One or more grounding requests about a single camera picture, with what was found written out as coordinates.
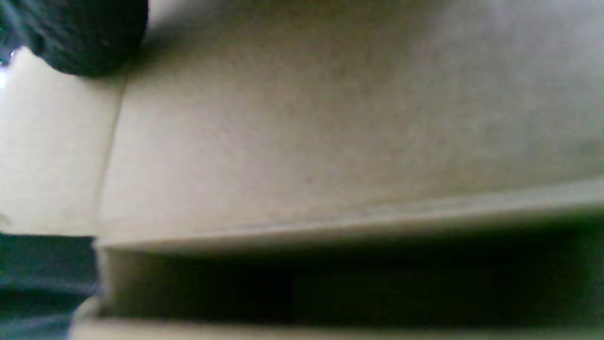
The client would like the person's right hand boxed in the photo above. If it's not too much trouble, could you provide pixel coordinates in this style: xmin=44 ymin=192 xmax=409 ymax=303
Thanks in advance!
xmin=0 ymin=0 xmax=149 ymax=77

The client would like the small brown cardboard mailer box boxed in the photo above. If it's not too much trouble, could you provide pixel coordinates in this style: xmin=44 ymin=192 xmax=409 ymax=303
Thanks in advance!
xmin=0 ymin=0 xmax=604 ymax=340

